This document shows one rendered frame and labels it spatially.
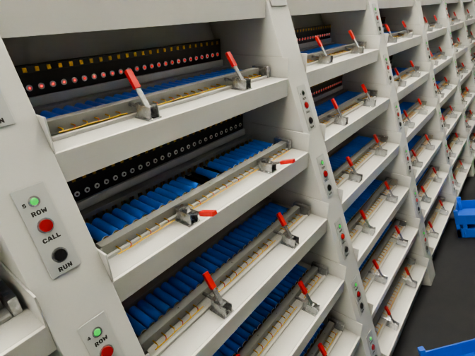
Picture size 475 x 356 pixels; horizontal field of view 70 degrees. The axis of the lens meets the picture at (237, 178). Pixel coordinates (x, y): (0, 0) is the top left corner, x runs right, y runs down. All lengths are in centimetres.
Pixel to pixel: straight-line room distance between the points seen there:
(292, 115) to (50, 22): 60
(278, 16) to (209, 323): 74
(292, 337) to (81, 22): 79
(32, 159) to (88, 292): 19
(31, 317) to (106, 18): 45
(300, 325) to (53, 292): 63
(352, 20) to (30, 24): 126
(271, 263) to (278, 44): 54
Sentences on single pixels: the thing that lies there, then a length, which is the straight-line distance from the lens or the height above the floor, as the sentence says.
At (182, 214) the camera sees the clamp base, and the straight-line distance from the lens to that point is 64.
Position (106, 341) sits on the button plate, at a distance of 57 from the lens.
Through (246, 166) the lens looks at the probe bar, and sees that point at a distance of 80.
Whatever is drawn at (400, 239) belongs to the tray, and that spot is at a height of 33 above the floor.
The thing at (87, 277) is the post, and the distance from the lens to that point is 54.
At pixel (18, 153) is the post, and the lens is 51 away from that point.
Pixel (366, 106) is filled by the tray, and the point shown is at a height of 91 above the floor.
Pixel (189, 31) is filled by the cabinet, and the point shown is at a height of 130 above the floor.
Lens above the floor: 110
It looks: 12 degrees down
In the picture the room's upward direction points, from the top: 19 degrees counter-clockwise
